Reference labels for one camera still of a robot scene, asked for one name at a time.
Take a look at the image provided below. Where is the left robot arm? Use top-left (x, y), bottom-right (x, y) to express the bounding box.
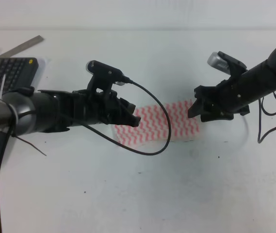
top-left (0, 87), bottom-right (141, 136)

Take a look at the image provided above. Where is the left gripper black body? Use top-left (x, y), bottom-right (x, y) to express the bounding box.
top-left (62, 89), bottom-right (121, 126)

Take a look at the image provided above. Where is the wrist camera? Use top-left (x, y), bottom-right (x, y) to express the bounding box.
top-left (86, 60), bottom-right (131, 91)
top-left (207, 51), bottom-right (247, 77)

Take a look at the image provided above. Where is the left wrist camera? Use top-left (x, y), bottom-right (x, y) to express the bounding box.
top-left (86, 60), bottom-right (131, 91)

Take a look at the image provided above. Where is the white cable tie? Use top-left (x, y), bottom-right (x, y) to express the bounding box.
top-left (0, 74), bottom-right (19, 137)

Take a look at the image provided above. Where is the pink white striped towel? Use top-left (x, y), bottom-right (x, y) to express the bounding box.
top-left (112, 100), bottom-right (200, 148)

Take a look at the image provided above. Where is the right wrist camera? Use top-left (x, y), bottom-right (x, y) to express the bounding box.
top-left (207, 51), bottom-right (247, 77)

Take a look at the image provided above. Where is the left camera cable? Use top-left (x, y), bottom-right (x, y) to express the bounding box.
top-left (0, 80), bottom-right (172, 233)

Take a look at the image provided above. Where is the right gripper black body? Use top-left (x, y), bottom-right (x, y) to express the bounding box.
top-left (194, 80), bottom-right (250, 122)

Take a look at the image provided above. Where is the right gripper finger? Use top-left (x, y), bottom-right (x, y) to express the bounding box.
top-left (188, 98), bottom-right (208, 118)

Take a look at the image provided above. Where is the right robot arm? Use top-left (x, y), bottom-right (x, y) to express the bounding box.
top-left (188, 49), bottom-right (276, 122)

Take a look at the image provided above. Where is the steel ruler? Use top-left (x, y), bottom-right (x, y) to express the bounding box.
top-left (0, 35), bottom-right (44, 58)

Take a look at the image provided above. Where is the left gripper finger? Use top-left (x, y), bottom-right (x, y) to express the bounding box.
top-left (113, 114), bottom-right (141, 127)
top-left (119, 98), bottom-right (136, 116)

